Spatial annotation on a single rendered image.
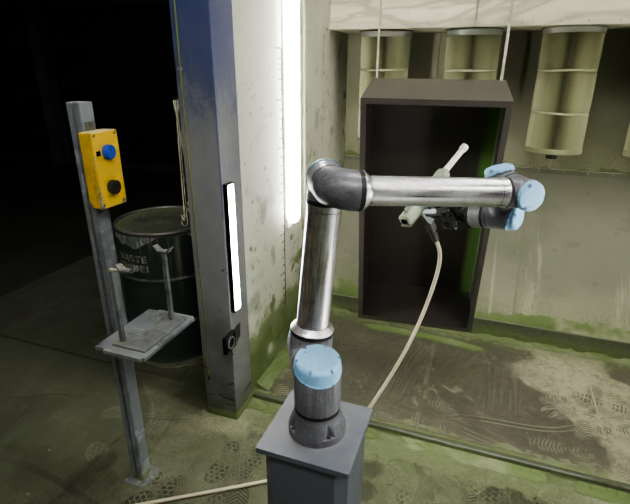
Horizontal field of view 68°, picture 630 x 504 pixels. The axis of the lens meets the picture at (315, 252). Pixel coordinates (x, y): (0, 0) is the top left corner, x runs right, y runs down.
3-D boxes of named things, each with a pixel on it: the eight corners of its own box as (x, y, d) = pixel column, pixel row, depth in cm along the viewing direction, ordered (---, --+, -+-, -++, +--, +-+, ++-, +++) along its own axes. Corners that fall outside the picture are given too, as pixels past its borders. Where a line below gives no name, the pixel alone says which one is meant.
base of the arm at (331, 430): (335, 455, 144) (336, 429, 141) (279, 439, 150) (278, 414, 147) (352, 415, 161) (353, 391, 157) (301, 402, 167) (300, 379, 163)
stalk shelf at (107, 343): (149, 311, 201) (149, 308, 200) (194, 320, 193) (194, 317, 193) (95, 349, 173) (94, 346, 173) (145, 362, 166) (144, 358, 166)
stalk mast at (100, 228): (141, 468, 220) (78, 100, 159) (151, 472, 218) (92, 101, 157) (132, 478, 214) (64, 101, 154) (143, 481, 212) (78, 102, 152)
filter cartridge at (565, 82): (572, 165, 316) (599, 29, 288) (588, 174, 283) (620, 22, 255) (515, 162, 324) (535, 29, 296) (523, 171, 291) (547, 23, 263)
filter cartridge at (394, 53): (395, 150, 363) (403, 31, 331) (411, 159, 330) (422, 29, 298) (349, 151, 358) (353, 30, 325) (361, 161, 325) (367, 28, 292)
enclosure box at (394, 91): (367, 280, 289) (372, 77, 224) (469, 292, 275) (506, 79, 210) (358, 317, 260) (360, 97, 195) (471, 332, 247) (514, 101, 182)
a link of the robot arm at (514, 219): (525, 196, 154) (527, 224, 157) (488, 195, 162) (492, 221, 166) (513, 208, 148) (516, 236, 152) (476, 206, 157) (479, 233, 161)
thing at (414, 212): (426, 261, 178) (406, 214, 167) (415, 259, 182) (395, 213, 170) (482, 184, 200) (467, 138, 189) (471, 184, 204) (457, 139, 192)
